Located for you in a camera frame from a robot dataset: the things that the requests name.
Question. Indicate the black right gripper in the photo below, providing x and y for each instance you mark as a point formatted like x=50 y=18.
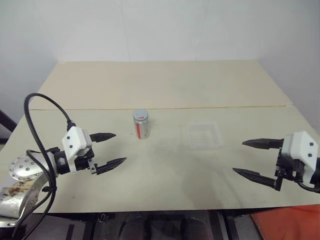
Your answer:
x=287 y=166

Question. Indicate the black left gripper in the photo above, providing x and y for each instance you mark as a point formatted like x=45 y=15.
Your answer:
x=85 y=161

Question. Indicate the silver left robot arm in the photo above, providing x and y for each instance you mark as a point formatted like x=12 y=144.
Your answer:
x=23 y=167

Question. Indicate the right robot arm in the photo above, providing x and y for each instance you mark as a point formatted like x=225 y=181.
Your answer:
x=317 y=172

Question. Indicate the silver red can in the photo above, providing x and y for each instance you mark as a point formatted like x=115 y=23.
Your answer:
x=143 y=130

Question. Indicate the grey container lid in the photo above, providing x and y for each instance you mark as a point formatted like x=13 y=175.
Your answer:
x=140 y=114

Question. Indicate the clear plastic tray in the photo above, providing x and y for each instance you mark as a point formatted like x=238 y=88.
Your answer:
x=205 y=136

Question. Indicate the orange sheet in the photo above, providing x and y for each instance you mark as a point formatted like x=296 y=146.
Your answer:
x=290 y=222

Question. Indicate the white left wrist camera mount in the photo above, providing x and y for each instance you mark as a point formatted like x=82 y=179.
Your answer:
x=75 y=142

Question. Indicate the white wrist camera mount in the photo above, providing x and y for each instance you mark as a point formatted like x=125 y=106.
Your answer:
x=75 y=142
x=300 y=147

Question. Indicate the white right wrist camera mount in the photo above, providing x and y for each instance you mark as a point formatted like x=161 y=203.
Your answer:
x=300 y=147

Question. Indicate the black metal table frame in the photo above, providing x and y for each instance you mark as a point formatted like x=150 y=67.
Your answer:
x=82 y=225

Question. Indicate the black slanted frame bar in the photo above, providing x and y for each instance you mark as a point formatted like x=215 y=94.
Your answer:
x=6 y=125

